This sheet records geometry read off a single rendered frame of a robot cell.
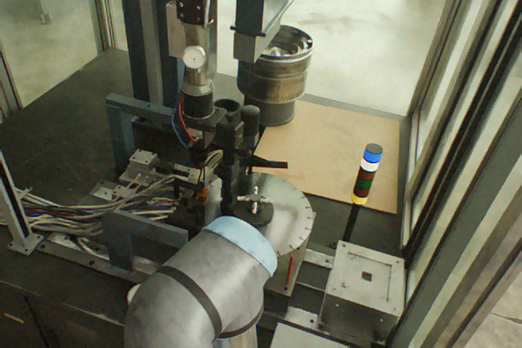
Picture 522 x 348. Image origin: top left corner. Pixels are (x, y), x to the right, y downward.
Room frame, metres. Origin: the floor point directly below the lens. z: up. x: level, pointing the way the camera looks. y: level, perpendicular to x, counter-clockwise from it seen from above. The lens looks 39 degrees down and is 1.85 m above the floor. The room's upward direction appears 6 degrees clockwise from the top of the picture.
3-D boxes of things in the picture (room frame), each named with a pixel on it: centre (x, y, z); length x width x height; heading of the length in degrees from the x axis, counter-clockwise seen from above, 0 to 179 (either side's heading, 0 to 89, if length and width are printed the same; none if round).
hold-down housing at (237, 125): (0.84, 0.08, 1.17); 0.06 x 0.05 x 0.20; 67
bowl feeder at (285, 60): (1.63, -0.01, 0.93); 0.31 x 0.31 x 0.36
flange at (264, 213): (0.84, 0.01, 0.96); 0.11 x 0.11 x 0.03
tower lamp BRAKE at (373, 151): (0.91, -0.29, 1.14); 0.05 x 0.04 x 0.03; 166
